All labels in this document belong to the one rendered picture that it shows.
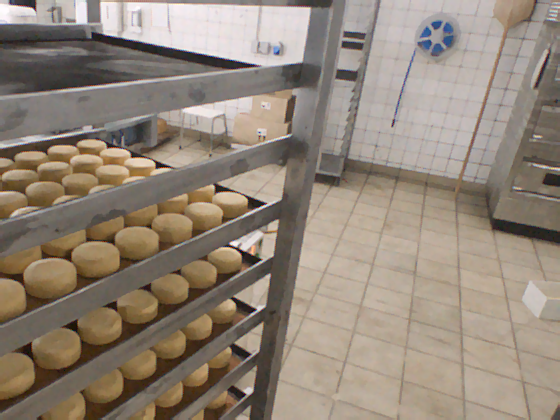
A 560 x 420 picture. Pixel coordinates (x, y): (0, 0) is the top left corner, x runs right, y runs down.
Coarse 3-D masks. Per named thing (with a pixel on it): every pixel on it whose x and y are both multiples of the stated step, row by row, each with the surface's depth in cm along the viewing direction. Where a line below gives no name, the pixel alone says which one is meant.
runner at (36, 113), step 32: (288, 64) 58; (0, 96) 34; (32, 96) 35; (64, 96) 37; (96, 96) 40; (128, 96) 42; (160, 96) 45; (192, 96) 48; (224, 96) 52; (0, 128) 34; (32, 128) 36; (64, 128) 38
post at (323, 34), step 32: (320, 0) 56; (320, 32) 58; (320, 64) 59; (320, 96) 61; (320, 128) 64; (288, 160) 66; (288, 192) 68; (288, 224) 69; (288, 256) 71; (288, 288) 74; (256, 384) 84; (256, 416) 87
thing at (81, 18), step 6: (78, 6) 83; (84, 6) 82; (90, 6) 83; (96, 6) 83; (78, 12) 84; (84, 12) 83; (90, 12) 83; (96, 12) 84; (78, 18) 84; (84, 18) 83; (90, 18) 83; (96, 18) 84; (90, 126) 92; (96, 126) 92; (102, 126) 93
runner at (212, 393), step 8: (256, 352) 81; (248, 360) 80; (256, 360) 82; (240, 368) 79; (248, 368) 81; (232, 376) 77; (240, 376) 80; (216, 384) 74; (224, 384) 76; (232, 384) 79; (208, 392) 73; (216, 392) 75; (200, 400) 72; (208, 400) 74; (184, 408) 70; (192, 408) 71; (200, 408) 73; (176, 416) 68; (184, 416) 70; (192, 416) 72
